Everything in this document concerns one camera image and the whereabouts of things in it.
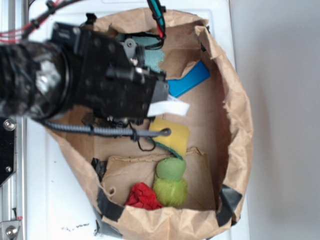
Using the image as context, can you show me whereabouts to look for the red crumpled paper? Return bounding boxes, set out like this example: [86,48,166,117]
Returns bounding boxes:
[124,182,163,211]

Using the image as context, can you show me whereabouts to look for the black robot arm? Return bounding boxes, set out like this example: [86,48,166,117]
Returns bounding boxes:
[0,22,169,122]

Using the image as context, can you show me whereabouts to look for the blue rectangular block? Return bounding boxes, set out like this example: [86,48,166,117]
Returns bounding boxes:
[167,61,210,98]

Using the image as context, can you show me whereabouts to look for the yellow sponge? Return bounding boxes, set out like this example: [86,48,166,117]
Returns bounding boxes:
[149,118,191,160]

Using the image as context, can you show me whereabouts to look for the green felt ball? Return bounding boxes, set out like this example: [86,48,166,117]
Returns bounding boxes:
[155,157,187,182]

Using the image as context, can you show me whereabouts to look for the white flat ribbon cable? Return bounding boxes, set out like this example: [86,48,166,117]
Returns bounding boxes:
[146,94,190,118]

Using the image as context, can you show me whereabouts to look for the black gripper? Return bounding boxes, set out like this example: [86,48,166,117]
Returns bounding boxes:
[50,22,169,124]

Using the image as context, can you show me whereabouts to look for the brown rock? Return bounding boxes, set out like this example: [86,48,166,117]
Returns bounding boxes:
[81,112,110,128]

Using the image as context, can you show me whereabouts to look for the aluminium frame rail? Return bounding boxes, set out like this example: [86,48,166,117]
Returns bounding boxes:
[0,0,29,240]

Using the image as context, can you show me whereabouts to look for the light blue cloth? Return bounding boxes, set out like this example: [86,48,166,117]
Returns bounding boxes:
[116,32,165,73]

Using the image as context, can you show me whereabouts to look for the red and black wires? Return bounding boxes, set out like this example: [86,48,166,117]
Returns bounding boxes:
[0,0,168,50]

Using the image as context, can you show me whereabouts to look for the brown paper bag tray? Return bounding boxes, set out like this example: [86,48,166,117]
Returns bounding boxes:
[51,9,254,240]

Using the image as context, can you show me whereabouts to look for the grey braided cable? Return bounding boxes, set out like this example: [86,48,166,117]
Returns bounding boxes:
[42,119,173,139]

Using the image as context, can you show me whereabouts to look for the lime green fuzzy ball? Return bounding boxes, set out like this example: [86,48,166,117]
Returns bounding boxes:
[152,178,188,207]

